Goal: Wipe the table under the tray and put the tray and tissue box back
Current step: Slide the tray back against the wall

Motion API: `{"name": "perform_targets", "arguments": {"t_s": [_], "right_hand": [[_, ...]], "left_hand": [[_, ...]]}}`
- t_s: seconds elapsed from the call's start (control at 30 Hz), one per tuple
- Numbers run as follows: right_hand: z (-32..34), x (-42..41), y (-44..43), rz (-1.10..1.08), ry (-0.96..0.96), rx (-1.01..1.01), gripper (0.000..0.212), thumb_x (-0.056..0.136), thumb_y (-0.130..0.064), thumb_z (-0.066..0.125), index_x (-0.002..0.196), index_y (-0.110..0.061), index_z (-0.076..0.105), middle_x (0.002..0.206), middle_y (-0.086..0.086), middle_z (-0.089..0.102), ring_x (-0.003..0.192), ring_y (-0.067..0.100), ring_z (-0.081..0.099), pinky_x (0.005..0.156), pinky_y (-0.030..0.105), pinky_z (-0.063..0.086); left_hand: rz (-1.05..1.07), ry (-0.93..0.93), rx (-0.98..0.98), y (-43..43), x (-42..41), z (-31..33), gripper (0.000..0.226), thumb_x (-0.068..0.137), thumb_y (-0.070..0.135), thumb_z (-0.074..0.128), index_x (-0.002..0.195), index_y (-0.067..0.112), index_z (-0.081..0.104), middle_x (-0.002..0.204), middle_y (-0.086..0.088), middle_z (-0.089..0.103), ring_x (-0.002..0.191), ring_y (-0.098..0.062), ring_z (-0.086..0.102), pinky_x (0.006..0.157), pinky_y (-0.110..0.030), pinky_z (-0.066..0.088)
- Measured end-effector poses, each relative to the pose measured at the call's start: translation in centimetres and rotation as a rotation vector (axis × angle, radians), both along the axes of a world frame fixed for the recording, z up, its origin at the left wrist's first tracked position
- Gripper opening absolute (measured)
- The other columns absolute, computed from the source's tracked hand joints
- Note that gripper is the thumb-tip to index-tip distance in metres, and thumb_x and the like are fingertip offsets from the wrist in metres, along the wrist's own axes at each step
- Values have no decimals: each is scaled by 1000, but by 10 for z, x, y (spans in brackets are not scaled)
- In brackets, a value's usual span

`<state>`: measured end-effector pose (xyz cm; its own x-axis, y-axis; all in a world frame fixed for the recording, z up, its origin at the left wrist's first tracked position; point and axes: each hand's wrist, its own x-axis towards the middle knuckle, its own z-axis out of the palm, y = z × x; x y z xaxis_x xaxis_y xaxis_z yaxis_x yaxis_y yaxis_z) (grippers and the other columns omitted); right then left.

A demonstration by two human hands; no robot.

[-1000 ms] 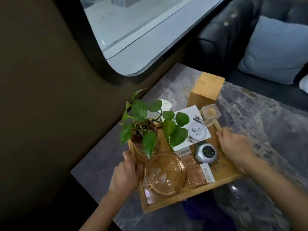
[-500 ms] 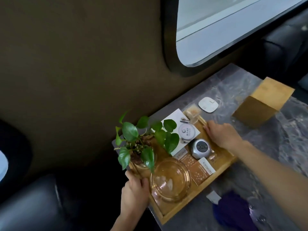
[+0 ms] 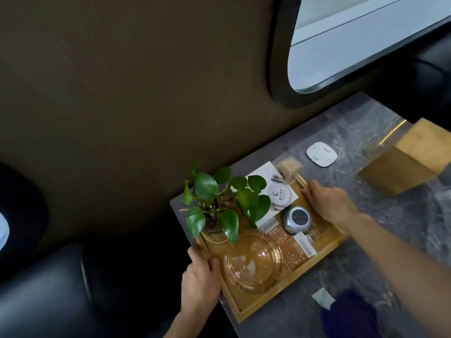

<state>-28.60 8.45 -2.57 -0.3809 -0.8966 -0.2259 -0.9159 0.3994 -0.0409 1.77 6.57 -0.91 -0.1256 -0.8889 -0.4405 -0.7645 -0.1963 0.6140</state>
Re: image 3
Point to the person's left hand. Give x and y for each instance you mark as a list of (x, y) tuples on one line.
[(201, 288)]

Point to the white paper piece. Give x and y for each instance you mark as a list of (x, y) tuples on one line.
[(323, 298)]

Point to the wooden serving tray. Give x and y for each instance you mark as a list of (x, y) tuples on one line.
[(262, 299)]

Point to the white object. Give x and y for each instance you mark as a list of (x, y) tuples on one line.
[(3, 232)]

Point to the person's left forearm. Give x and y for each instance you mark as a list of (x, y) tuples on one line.
[(188, 325)]

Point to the purple cloth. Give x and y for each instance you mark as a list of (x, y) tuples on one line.
[(352, 316)]

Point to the white card with round print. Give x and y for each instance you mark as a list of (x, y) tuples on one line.
[(282, 195)]

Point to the person's right thumb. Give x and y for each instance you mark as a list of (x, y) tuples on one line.
[(309, 200)]

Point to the rounded window with black frame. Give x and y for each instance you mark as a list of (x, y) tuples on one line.
[(338, 45)]

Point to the golden wooden box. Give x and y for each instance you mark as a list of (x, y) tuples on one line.
[(408, 161)]

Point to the green potted plant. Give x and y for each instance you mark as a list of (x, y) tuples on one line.
[(206, 186)]

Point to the white square pad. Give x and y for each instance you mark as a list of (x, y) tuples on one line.
[(321, 154)]

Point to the person's right forearm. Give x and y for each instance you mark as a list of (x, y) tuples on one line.
[(405, 271)]

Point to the large brown dotted packet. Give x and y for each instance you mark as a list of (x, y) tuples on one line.
[(296, 255)]

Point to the small brown dotted packet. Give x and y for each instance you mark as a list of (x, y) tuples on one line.
[(279, 235)]

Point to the black leather seat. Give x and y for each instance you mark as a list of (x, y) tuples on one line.
[(53, 292)]

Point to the person's left thumb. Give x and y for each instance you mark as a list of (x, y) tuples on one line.
[(215, 268)]

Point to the clear glass ashtray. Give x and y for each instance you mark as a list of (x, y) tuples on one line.
[(253, 263)]

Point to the person's right hand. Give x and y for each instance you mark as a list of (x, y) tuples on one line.
[(331, 205)]

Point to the silver round device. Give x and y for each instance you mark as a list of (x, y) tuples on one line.
[(296, 220)]

